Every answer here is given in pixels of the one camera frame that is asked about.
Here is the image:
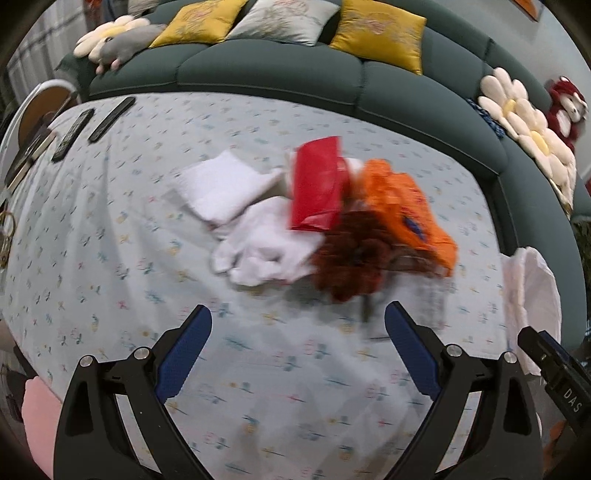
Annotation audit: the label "orange cloth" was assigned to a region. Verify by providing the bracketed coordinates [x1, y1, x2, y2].
[359, 159, 459, 278]

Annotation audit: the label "yellow embroidered pillow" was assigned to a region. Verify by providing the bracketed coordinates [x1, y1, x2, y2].
[148, 0, 250, 49]
[329, 0, 428, 75]

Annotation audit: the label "blue patterned cloth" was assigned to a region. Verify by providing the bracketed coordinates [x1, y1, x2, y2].
[466, 97, 506, 139]

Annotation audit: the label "white flower cushion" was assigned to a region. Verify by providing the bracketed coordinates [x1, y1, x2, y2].
[478, 67, 550, 139]
[74, 15, 153, 63]
[508, 122, 578, 217]

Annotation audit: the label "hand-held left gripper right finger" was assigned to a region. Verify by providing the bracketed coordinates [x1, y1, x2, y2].
[384, 301, 543, 480]

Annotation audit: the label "black remote control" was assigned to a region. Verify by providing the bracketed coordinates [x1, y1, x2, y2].
[89, 96, 137, 142]
[52, 109, 95, 162]

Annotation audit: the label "white tissue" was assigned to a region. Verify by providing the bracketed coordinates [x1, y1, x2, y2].
[211, 196, 324, 286]
[173, 148, 284, 227]

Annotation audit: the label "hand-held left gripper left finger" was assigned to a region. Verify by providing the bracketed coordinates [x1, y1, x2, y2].
[53, 304, 218, 480]

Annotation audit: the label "grey embroidered pillow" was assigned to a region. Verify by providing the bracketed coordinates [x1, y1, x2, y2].
[226, 0, 342, 47]

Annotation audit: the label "green potted plant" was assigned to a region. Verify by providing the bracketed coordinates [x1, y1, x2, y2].
[570, 217, 591, 282]

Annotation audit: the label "dark green sofa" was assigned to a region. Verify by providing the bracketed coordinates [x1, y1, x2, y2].
[55, 0, 591, 352]

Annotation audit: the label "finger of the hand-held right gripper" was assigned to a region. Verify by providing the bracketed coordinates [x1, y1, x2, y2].
[517, 325, 575, 381]

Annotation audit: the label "pink cloth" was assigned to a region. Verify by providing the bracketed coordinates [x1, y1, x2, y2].
[21, 376, 63, 480]

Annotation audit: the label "floral tablecloth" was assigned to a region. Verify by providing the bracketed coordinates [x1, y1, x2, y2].
[0, 92, 568, 480]

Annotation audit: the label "red monkey plush toy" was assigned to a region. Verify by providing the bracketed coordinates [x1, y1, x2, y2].
[545, 76, 589, 153]

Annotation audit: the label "dark red fuzzy cloth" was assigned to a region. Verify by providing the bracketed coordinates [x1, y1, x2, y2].
[311, 210, 444, 303]

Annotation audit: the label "white plastic bag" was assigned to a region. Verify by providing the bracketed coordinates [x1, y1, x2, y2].
[501, 247, 563, 376]

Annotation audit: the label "grey plush toy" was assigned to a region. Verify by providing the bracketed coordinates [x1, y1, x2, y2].
[95, 23, 167, 75]

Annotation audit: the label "gold scissors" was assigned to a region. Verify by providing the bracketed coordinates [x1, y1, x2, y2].
[0, 210, 17, 271]

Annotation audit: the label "orange wall picture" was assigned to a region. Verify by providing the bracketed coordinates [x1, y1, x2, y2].
[510, 0, 541, 21]

